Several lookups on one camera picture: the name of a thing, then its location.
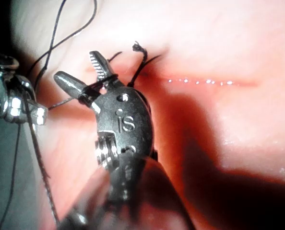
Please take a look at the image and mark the black stitching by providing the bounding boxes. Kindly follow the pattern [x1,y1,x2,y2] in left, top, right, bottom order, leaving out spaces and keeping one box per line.
[107,40,163,88]

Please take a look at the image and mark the black thread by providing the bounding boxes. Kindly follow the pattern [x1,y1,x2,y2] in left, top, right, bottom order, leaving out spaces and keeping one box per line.
[0,0,119,230]

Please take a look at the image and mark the right arm needle driver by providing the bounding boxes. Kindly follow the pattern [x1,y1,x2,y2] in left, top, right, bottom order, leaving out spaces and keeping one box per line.
[92,85,158,170]

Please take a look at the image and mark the left arm needle driver jaw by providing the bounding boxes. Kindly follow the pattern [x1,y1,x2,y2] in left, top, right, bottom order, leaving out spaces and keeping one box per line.
[12,74,37,103]
[5,95,49,126]

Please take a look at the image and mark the tissue pad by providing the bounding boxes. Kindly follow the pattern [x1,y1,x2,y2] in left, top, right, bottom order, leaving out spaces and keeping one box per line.
[10,0,285,230]

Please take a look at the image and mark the right arm needle driver jaw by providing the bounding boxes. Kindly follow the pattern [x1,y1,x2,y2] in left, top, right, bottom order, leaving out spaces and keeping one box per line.
[89,50,123,91]
[53,70,103,105]

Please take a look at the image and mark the grey cloth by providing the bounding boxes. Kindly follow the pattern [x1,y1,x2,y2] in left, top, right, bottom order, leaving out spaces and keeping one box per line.
[0,112,41,230]

